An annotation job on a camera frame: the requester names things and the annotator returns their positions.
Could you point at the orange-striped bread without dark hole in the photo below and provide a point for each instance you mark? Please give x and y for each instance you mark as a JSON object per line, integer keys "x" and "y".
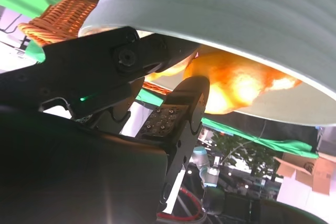
{"x": 236, "y": 85}

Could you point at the orange wicker basket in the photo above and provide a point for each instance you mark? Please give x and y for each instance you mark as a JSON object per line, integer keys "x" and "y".
{"x": 63, "y": 16}

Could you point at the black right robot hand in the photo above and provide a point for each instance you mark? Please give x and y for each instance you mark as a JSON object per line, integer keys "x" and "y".
{"x": 65, "y": 169}

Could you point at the grey-green ribbed bowl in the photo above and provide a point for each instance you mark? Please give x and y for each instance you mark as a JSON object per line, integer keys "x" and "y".
{"x": 223, "y": 11}

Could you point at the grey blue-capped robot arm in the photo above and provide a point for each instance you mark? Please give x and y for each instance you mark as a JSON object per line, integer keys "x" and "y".
{"x": 204, "y": 166}

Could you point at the green leafy plant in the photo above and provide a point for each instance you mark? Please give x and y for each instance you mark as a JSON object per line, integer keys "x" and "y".
{"x": 244, "y": 153}

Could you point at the brown cardboard box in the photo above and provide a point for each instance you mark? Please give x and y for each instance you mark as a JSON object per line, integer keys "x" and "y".
{"x": 315, "y": 174}

